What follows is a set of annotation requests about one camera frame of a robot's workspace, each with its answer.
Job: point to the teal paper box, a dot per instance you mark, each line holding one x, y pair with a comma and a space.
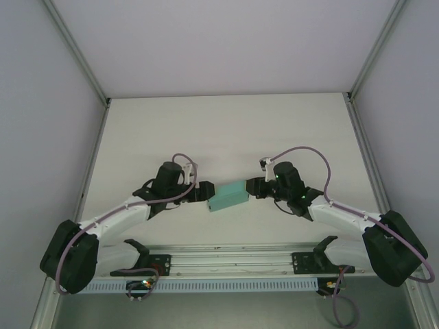
228, 197

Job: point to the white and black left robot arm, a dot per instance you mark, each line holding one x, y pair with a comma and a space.
116, 219

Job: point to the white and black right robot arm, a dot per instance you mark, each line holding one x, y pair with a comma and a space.
336, 216

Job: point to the circuit board with lit LEDs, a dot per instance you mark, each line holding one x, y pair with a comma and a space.
144, 283

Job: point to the black circuit board with connectors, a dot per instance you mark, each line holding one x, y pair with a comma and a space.
329, 284

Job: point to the grey metal sheet panel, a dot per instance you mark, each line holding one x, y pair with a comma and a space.
223, 312

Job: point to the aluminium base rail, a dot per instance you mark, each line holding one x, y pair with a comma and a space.
223, 260

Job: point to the aluminium table edge rail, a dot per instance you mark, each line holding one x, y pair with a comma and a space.
92, 161
367, 154

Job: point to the aluminium frame post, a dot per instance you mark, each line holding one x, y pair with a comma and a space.
374, 48
79, 58

